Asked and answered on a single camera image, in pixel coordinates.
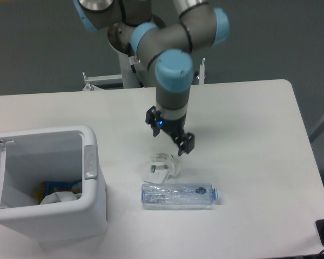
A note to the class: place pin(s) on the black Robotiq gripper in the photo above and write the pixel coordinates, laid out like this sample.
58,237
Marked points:
174,128

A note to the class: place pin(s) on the white paper wrapper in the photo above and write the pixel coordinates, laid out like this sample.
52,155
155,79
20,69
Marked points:
161,167

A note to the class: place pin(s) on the clear plastic water bottle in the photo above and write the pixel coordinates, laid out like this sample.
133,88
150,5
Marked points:
179,196

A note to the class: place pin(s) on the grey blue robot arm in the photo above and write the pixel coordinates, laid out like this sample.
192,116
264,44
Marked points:
164,52

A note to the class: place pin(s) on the white plastic trash can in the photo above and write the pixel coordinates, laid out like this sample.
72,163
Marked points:
68,153

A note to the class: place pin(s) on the white crumpled tissue in bin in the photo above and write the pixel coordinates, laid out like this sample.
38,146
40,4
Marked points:
60,197

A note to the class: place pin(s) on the blue yellow snack bag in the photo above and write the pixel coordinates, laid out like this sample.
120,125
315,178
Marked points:
49,187

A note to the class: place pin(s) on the white metal base frame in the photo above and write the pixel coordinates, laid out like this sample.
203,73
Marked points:
116,81

